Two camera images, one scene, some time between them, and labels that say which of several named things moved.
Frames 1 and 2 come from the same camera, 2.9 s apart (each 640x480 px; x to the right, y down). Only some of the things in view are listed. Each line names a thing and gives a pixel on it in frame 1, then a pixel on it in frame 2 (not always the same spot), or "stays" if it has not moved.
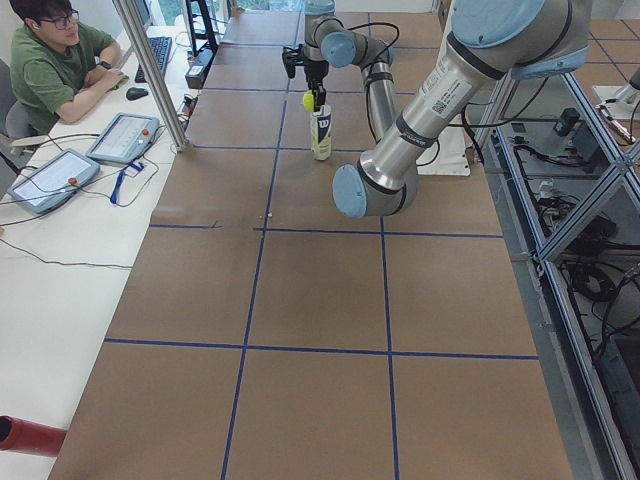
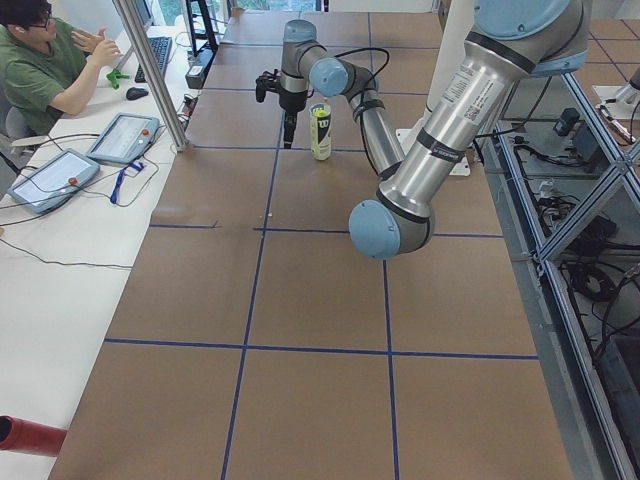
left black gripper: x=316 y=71 -> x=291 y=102
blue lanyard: x=114 y=196 stays
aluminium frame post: x=129 y=19 stays
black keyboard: x=160 y=47 stays
